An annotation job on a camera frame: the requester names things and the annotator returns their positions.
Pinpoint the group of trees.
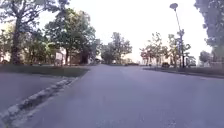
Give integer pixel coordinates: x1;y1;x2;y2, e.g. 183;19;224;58
99;31;133;65

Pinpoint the grey asphalt road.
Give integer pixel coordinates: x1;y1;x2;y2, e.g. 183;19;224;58
19;64;224;128

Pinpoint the large tree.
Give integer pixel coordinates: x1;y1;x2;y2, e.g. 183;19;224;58
44;8;101;66
0;0;61;66

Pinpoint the row of small trees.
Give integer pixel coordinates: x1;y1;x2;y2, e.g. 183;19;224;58
139;31;197;69

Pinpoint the grass verge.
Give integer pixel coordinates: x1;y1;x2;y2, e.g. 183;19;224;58
0;63;91;78
143;65;224;80

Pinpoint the street lamp pole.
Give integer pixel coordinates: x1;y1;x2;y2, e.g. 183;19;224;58
169;2;186;69

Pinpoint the stone kerb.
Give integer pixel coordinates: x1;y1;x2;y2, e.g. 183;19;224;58
0;76;78;128

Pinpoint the grey side pavement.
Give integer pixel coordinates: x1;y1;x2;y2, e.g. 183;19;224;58
0;72;64;113

